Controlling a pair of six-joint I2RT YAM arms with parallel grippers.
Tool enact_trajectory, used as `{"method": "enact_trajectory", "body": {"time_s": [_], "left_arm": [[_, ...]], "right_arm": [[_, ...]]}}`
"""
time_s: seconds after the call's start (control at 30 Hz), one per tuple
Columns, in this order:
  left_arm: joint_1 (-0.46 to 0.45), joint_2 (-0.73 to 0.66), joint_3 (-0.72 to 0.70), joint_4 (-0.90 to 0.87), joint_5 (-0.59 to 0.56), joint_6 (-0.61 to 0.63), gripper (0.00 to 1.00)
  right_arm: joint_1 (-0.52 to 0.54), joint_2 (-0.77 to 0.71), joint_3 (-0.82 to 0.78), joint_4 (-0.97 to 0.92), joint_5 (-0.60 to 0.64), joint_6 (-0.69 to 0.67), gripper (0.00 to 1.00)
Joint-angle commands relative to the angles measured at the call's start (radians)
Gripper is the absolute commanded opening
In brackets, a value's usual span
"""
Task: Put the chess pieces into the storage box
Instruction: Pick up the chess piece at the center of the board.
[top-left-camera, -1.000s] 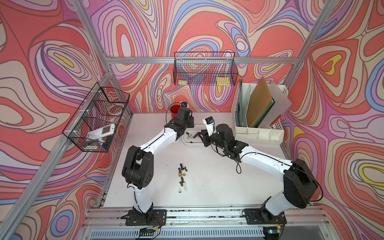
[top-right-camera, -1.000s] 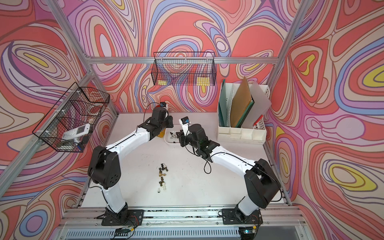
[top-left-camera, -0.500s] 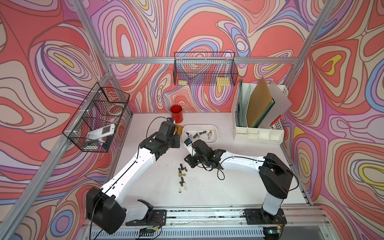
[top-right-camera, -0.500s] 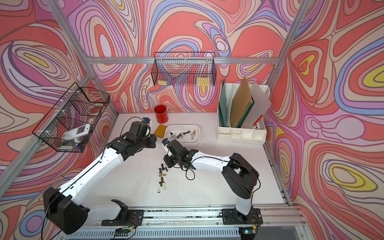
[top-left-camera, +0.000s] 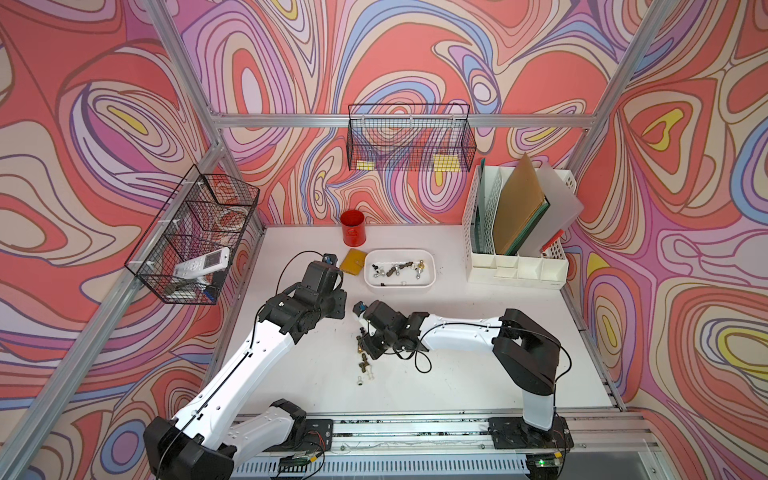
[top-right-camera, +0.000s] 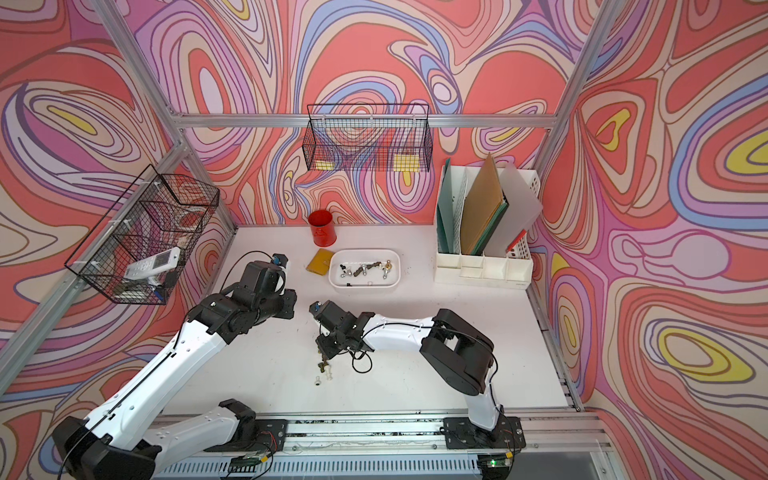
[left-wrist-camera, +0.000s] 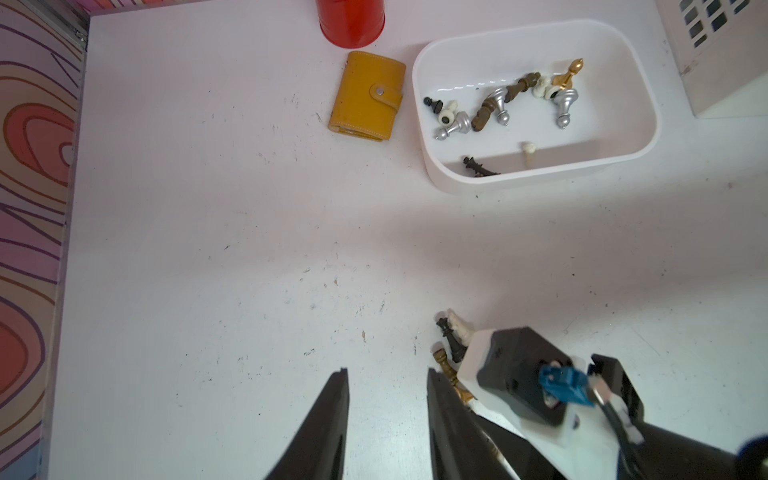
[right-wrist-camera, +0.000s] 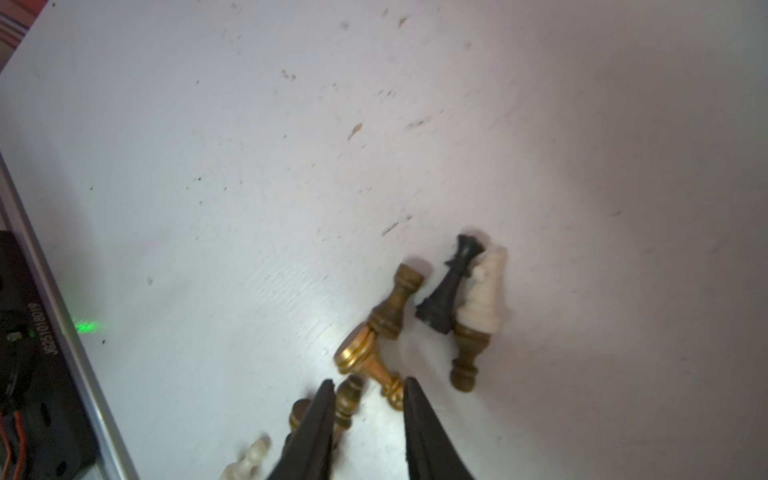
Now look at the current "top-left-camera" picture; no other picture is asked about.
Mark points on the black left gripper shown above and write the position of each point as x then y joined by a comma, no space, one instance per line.
339,297

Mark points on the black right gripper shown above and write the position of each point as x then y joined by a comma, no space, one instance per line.
369,346

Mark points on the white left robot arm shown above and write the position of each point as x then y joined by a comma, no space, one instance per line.
203,440

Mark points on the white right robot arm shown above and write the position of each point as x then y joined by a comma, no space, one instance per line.
527,352

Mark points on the white storage box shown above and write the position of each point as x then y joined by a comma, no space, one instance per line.
386,258

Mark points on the yellow sponge pad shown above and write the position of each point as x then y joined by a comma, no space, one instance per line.
354,262

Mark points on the red metal cup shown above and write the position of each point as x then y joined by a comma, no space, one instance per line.
353,228

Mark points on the white remote control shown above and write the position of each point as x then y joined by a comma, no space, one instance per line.
203,265

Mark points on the white file organizer rack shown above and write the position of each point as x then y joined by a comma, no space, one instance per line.
482,264

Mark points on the green folder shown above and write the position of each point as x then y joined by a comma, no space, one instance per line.
534,228

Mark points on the brown cardboard folder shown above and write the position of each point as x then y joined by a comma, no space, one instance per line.
522,204

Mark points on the grey plastic sheet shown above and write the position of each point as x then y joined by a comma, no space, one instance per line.
559,187

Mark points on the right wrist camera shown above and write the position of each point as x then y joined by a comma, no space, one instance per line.
359,308

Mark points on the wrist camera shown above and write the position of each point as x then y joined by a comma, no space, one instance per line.
330,259
359,308

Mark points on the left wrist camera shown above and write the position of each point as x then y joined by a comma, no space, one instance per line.
330,259

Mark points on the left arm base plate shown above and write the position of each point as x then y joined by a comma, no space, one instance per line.
314,433

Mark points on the black wire basket left wall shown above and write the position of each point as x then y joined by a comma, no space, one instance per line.
205,212

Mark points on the black wire basket wall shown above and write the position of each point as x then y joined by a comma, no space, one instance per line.
435,137
205,212

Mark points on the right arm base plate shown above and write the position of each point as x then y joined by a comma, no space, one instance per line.
512,433

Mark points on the black wire basket back wall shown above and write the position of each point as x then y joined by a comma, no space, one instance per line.
435,137

